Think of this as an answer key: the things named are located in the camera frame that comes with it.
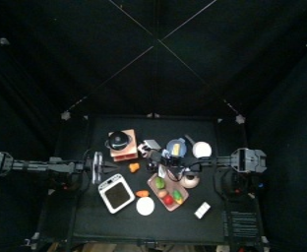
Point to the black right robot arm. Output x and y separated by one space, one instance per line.
243 160

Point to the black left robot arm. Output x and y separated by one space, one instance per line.
37 165

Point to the orange toy starfruit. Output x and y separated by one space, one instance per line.
133 167

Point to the grey white small box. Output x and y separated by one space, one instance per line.
152 144

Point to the yellow toy food piece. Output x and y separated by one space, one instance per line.
175 150

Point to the wooden toy stove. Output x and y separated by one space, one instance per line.
125 153

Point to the blue toy pan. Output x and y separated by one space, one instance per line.
176 147

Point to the green toy vegetable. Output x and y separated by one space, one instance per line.
160 183

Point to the beige toy teapot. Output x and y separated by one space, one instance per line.
189 180

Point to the black toy pot with lid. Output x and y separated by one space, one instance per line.
117 140

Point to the white round bowl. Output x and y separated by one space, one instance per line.
202 149

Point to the white toy oven tray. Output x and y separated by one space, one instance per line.
116 193

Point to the peach toy food ball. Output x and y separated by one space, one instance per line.
161 193

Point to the small orange toy food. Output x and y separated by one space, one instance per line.
141 193

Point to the pink rectangular tray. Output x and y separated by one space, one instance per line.
172 197

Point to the yellow green toy fruit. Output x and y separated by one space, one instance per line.
177 196

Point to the red toy fruit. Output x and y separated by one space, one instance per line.
168 200

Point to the white round plate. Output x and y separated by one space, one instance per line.
144 206

